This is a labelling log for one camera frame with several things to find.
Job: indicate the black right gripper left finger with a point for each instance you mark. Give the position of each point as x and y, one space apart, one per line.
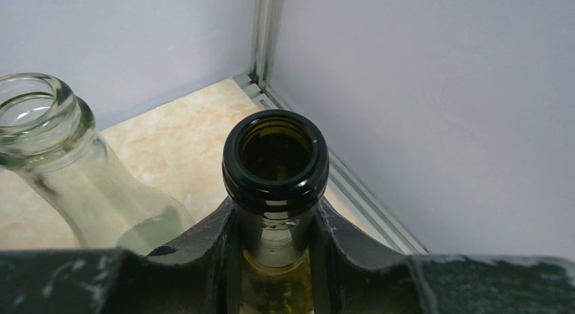
197 272

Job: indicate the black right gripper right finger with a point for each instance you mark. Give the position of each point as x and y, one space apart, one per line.
353 273

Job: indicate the olive green wine bottle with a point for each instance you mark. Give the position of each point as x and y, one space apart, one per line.
275 167

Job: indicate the clear glass wine bottle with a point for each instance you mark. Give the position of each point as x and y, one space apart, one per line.
49 138

